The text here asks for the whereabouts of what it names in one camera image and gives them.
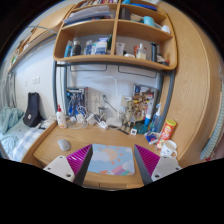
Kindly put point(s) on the white desk lamp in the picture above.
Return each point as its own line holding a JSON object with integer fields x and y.
{"x": 115, "y": 121}

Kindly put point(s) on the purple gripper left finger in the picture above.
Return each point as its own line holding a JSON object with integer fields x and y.
{"x": 73, "y": 167}

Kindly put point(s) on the red yellow chips can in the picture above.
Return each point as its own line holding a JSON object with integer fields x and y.
{"x": 166, "y": 132}

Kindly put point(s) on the blue spray bottle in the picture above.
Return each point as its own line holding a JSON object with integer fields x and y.
{"x": 155, "y": 120}

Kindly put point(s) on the small white cube clock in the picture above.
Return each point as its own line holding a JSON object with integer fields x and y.
{"x": 133, "y": 131}

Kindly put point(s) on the colourful figure poster box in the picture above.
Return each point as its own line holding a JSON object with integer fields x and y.
{"x": 144, "y": 98}

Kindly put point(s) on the white ceramic mug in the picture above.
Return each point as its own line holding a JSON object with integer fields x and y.
{"x": 169, "y": 148}

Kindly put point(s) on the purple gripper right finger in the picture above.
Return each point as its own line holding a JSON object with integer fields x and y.
{"x": 152, "y": 167}

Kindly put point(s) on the pastel cloud mouse pad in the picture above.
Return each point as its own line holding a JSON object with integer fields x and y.
{"x": 112, "y": 160}

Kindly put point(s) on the grey computer mouse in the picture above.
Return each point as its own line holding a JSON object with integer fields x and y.
{"x": 64, "y": 145}

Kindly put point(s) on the blue figure box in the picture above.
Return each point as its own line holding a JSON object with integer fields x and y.
{"x": 77, "y": 100}

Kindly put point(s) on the black bottle on shelf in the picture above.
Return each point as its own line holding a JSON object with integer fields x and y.
{"x": 153, "y": 51}

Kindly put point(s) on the teal cup on shelf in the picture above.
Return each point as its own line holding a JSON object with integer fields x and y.
{"x": 148, "y": 20}

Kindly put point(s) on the white power strip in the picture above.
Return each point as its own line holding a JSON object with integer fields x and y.
{"x": 92, "y": 120}

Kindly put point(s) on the white red lotion bottle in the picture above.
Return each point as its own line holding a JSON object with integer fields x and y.
{"x": 61, "y": 119}

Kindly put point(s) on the blue checkered bed bedding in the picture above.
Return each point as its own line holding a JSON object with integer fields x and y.
{"x": 15, "y": 137}

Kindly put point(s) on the wooden wall shelf unit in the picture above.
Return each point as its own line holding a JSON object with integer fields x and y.
{"x": 129, "y": 32}

